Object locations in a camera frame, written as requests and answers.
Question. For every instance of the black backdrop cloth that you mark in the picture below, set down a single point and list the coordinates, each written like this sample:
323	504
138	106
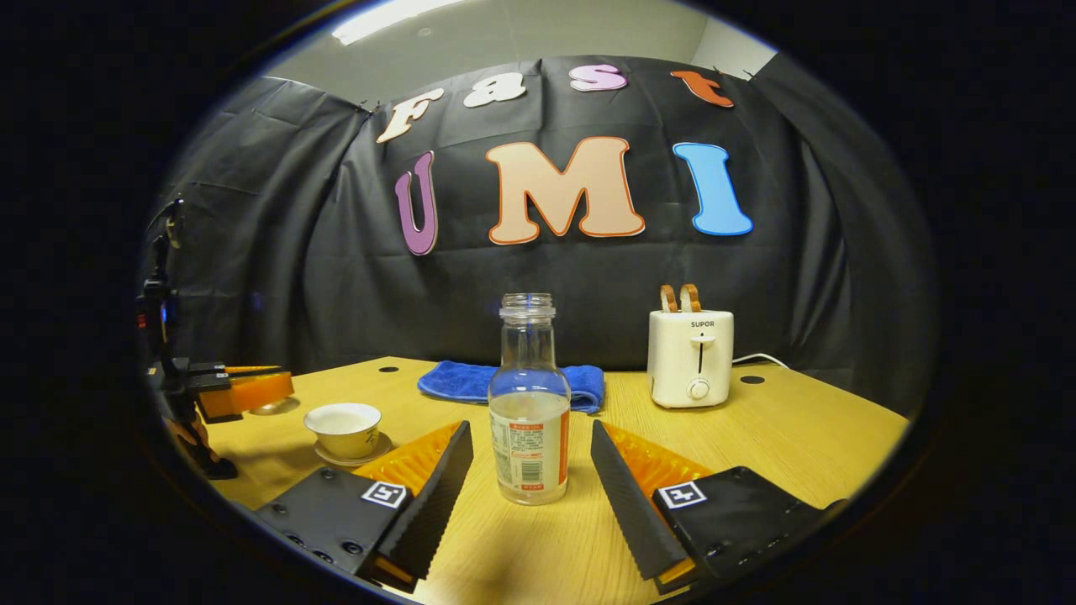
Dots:
294	277

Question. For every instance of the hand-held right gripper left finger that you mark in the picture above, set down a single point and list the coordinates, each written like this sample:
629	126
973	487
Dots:
433	500

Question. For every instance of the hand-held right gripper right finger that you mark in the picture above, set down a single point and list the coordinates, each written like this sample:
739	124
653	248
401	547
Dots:
635	504

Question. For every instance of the clear water bottle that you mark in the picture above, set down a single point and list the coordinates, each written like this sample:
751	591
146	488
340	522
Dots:
530	437

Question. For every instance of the white toaster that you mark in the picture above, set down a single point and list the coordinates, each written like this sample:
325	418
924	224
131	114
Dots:
685	361

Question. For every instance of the toast slice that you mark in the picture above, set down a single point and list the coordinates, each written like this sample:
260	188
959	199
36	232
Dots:
691	297
668	298

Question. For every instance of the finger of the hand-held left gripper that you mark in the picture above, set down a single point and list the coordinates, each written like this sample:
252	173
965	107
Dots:
252	391
252	368

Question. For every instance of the blue towel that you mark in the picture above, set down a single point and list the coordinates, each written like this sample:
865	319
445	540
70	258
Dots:
458	382

